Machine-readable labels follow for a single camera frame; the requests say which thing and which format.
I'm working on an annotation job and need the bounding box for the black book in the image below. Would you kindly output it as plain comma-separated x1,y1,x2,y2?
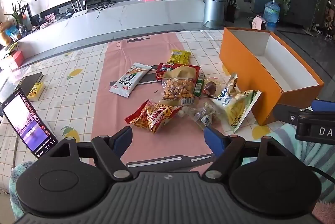
16,72,44,91

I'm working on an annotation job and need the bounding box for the orange plush toy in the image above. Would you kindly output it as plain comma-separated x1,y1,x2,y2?
0,22,16,46

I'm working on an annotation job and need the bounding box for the teal striped cloth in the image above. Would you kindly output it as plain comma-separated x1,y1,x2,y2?
9,123,335,216

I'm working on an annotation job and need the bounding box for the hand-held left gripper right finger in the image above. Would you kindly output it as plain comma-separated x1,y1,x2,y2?
201,127,288,180

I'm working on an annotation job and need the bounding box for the black cable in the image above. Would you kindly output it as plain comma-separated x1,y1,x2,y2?
311,166,335,184

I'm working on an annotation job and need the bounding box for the red storage box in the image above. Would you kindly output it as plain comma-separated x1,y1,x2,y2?
6,50,24,69

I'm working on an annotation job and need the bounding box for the pink heater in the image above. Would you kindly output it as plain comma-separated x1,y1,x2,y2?
252,15,267,30

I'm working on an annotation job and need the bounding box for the checked tablecloth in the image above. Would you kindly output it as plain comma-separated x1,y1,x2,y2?
0,29,335,188

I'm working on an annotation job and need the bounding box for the white yellow chips bag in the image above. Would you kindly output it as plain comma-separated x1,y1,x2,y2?
211,73,262,133

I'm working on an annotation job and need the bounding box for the red orange chips bag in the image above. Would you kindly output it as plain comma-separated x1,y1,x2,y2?
125,100,184,134

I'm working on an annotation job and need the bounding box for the red snack packet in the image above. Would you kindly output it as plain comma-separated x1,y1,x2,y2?
156,63,201,82

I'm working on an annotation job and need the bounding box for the white biscuit stick packet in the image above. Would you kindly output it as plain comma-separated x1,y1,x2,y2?
109,63,152,98

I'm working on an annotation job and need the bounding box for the brown candy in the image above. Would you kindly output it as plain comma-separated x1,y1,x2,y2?
203,77,223,96

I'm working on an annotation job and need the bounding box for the clear bag of white candies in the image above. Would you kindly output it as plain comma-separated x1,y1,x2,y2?
178,102,220,131

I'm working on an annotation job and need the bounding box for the small potted plant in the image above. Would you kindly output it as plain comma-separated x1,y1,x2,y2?
5,0,29,36

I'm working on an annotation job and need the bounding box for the green sausage stick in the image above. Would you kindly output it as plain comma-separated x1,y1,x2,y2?
194,73,205,97

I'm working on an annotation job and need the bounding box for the clear mixed nut packet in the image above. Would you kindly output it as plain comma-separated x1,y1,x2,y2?
160,66,198,106

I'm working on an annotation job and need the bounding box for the yellow snack packet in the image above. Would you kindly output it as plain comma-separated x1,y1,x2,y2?
167,49,191,65

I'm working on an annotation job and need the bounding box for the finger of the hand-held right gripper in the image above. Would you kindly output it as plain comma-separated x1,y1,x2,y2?
311,100,335,111
273,104,312,125

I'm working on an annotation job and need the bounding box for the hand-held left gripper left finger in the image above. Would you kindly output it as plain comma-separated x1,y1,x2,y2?
48,127,134,180

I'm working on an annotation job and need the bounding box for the white television cabinet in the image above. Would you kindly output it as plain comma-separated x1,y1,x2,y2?
0,0,210,70

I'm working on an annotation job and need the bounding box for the pink table mat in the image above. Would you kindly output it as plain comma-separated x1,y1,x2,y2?
91,30,225,169

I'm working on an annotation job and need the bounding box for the yellow duck box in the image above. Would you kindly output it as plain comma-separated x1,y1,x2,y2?
27,83,45,101

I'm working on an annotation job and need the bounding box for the blue water bottle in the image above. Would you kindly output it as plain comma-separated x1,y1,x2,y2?
262,0,280,31

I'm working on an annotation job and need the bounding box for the silver trash can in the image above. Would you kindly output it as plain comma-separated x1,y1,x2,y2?
203,0,226,29

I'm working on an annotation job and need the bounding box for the smartphone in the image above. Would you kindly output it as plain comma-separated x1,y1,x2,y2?
1,88,58,159

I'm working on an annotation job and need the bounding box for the grey cabinet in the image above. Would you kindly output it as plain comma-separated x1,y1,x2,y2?
281,0,327,31

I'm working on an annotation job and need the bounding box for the orange cardboard box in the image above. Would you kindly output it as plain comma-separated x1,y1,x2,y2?
219,27,324,126

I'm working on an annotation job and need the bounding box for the white router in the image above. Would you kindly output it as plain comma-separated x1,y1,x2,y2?
71,0,88,17

